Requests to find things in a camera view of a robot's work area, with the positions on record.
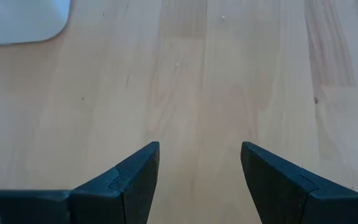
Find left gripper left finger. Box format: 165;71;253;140
0;141;160;224

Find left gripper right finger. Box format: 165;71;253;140
241;141;358;224

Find white plastic bin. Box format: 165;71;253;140
0;0;71;47

